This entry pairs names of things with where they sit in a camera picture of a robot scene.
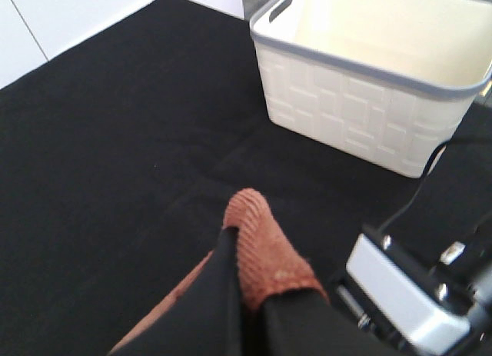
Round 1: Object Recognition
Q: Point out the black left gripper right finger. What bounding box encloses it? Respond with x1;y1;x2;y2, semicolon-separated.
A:
262;290;388;355

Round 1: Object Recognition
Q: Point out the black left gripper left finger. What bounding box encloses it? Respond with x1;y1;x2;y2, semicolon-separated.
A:
112;228;241;355

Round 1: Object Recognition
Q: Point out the brown towel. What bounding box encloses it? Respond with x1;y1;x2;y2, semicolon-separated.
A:
108;188;331;355

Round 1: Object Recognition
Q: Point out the black table cloth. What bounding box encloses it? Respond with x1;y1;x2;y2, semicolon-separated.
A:
1;0;491;355

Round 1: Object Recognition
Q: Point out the white basket with grey rim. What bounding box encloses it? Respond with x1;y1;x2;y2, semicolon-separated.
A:
249;0;491;178

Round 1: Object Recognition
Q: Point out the black camera cable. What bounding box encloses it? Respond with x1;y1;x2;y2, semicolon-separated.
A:
377;137;492;234

